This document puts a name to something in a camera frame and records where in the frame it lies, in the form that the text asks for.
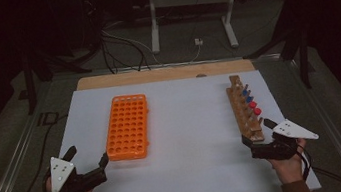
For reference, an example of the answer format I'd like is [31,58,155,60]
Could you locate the thin black floor cable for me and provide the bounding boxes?
[0,113,80,192]

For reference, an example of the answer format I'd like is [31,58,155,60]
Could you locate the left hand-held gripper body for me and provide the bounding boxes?
[46,149,110,192]

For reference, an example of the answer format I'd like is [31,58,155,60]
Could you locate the orange plastic test tube rack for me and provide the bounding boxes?
[98,91,156,164]

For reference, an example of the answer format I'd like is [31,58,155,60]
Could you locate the person's right hand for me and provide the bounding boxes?
[265,138,313,187]

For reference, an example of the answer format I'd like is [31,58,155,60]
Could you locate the right hand-held gripper cable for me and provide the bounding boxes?
[295,138,341,192]

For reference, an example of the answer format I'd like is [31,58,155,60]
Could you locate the red capped test tube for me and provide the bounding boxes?
[245,100,259,113]
[249,107,263,120]

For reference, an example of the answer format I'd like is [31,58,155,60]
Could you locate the aluminium cross rail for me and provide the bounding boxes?
[51,42,288,92]

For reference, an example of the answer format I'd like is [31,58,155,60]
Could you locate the wooden test tube rack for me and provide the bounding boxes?
[223,72,268,146]

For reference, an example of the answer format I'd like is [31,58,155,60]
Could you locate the long white floor cable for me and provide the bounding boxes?
[102,21,163,72]

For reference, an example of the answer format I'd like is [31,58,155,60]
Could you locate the black tripod stand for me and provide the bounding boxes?
[236,0,319,98]
[17,36,97,116]

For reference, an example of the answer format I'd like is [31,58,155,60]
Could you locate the white board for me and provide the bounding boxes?
[24,58,322,192]

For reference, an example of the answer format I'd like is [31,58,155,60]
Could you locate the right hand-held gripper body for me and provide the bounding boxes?
[246,115,322,165]

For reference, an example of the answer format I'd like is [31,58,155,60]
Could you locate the white plug cable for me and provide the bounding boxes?
[185,43,204,64]

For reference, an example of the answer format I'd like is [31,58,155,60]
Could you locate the dark equipment tower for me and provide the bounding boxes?
[77,0,110,55]

